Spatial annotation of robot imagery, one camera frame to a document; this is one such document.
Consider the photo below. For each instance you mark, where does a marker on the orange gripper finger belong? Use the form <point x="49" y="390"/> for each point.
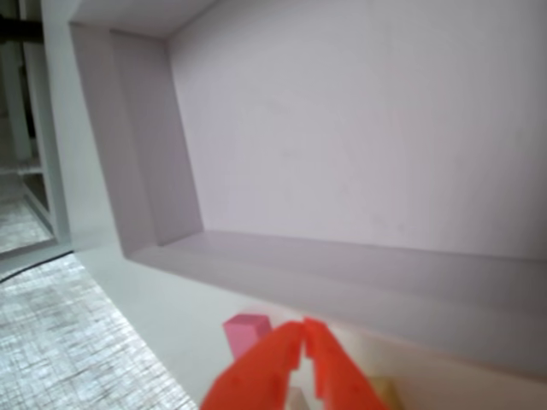
<point x="337" y="376"/>
<point x="256" y="367"/>

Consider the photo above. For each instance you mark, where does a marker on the yellow foam cuboid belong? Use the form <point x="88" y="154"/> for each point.
<point x="391" y="394"/>

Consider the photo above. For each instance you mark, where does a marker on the pink foam cuboid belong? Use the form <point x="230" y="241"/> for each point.
<point x="241" y="334"/>

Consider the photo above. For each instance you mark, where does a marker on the beige foam cuboid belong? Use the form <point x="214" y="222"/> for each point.
<point x="298" y="401"/>

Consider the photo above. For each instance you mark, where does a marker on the white shallow cardboard bin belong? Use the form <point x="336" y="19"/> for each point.
<point x="342" y="128"/>

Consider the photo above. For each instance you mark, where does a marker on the grey woven carpet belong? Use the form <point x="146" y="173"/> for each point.
<point x="55" y="341"/>

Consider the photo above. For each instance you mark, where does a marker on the white furniture frame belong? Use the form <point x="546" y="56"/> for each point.
<point x="51" y="128"/>

